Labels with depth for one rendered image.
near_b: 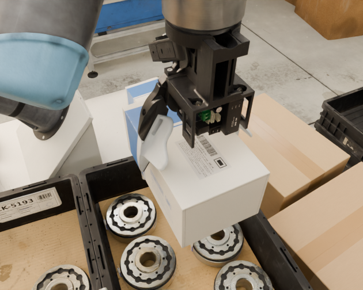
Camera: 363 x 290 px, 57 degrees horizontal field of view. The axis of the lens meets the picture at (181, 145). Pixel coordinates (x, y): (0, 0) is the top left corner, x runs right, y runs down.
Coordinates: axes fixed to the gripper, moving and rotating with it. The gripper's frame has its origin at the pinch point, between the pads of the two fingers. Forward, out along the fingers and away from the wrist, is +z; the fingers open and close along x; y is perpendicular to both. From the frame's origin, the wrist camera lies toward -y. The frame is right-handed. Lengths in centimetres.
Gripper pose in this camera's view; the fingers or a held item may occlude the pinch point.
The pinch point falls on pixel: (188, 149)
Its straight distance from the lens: 46.5
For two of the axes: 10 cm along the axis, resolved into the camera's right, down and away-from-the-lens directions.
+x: 9.0, -3.2, 3.1
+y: 4.5, 6.5, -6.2
